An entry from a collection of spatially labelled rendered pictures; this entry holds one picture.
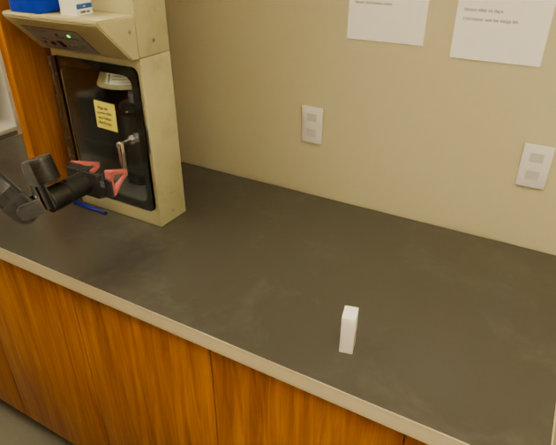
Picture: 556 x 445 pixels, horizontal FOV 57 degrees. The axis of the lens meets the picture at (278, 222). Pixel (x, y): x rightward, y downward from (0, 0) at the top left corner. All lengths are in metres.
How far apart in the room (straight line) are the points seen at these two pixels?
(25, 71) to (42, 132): 0.18
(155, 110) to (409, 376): 0.88
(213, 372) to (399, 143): 0.81
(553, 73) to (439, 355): 0.71
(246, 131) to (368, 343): 0.90
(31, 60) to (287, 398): 1.11
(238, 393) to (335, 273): 0.37
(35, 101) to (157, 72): 0.40
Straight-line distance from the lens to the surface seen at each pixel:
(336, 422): 1.13
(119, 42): 1.29
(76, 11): 1.33
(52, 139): 1.67
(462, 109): 1.45
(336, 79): 1.54
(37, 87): 1.62
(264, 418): 1.25
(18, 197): 1.25
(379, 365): 1.07
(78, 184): 1.30
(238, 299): 1.20
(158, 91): 1.40
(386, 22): 1.46
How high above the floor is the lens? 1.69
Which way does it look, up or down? 30 degrees down
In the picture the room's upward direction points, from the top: straight up
